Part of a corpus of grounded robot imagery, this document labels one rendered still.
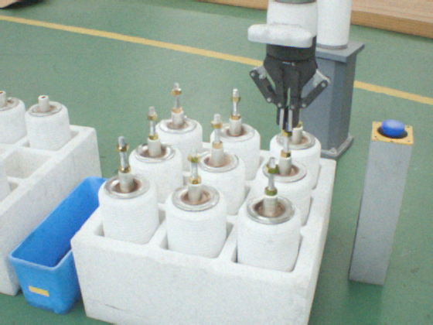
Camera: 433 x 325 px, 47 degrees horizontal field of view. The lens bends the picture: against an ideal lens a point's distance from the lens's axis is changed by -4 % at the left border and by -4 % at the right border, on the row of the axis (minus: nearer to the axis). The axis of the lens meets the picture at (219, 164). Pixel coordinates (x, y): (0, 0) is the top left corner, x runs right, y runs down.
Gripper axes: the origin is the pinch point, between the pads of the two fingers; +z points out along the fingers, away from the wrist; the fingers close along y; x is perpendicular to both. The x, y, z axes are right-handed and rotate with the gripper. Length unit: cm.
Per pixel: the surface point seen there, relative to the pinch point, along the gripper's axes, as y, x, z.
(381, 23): 7, -199, 32
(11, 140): 64, -1, 17
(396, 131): -16.9, -7.5, 2.5
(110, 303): 23.3, 22.5, 29.6
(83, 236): 27.4, 21.3, 16.9
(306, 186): -4.4, 1.8, 10.8
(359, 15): 19, -201, 30
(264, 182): 2.2, 4.0, 10.3
